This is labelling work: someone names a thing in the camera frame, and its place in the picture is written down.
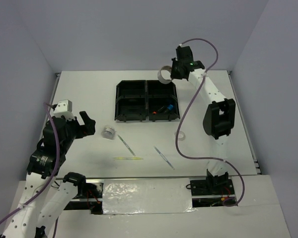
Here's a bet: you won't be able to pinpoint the large brown-core tape roll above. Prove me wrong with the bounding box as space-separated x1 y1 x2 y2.
157 65 173 84

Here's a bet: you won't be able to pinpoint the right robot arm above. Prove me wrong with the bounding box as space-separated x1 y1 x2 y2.
171 44 236 194

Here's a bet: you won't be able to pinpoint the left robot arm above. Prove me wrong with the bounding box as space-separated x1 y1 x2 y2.
1 111 96 238

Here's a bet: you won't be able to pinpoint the silver tape roll in case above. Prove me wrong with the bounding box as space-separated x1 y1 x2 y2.
101 126 116 140

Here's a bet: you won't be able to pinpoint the clear pen grey stripes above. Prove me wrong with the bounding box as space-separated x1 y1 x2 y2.
117 134 136 157

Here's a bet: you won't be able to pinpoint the black four-compartment organizer tray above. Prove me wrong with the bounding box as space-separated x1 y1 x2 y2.
114 80 180 122

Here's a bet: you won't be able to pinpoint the yellow-green clear pen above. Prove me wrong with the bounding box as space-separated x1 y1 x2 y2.
113 157 143 160

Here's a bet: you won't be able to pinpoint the small clear tape roll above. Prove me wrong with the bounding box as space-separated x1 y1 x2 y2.
174 131 186 141

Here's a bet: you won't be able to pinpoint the clear pen blue ink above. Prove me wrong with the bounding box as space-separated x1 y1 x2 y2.
154 146 175 170

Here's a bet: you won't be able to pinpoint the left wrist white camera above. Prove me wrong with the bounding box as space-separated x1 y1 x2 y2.
53 100 75 120

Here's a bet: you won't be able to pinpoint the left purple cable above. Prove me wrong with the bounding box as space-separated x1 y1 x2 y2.
0 102 63 238

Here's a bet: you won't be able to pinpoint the purple cable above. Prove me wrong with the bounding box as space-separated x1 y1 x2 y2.
0 102 63 238
175 38 244 207

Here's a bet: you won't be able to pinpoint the aluminium rail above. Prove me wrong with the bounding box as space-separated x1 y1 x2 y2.
52 176 209 204

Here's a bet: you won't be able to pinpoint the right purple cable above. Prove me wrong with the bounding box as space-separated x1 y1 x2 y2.
175 38 244 207

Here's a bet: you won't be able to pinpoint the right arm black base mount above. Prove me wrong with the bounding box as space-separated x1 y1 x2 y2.
186 179 235 197

